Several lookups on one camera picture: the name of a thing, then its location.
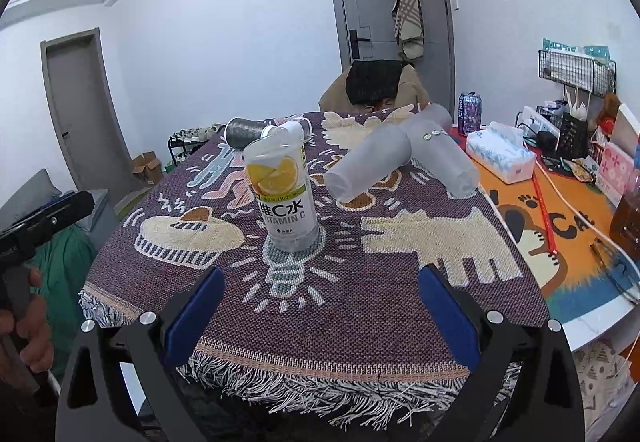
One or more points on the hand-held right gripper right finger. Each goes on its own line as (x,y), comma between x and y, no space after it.
(449,317)

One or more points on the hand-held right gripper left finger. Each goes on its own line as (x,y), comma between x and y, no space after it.
(196,317)

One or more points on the frosted plastic cup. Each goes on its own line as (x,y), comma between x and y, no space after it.
(445,156)
(367,166)

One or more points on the white printed cup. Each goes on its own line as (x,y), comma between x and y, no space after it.
(299,125)

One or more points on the person's left hand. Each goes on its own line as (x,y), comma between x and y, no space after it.
(36,337)

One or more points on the grey pillow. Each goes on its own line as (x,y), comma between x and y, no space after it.
(30,199)

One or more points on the green cloth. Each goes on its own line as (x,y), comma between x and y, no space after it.
(65,272)

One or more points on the purple printed woven blanket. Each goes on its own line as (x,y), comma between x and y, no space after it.
(375,302)

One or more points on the cardboard box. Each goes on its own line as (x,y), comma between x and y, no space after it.
(147,169)

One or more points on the plain grey door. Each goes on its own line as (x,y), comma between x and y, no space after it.
(75,96)

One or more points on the clear bottle with lemon label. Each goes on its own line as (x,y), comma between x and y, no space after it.
(283,214)

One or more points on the orange cat desk mat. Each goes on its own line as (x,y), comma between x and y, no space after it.
(550,207)

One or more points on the black shoe rack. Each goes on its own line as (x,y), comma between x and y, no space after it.
(192,141)

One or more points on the white blue tissue box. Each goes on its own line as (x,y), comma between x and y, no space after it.
(500,154)

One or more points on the purple drink can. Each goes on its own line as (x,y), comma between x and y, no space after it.
(470,114)

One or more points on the pink flowered box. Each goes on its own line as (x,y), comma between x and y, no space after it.
(617,171)

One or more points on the person with black hair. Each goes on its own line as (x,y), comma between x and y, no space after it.
(414,89)

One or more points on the black cloth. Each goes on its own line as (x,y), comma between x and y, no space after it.
(372,79)

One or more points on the brown plush toy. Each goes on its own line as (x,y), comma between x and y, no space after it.
(609,109)

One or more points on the plaid scarf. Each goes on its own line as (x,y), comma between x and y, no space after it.
(407,6)

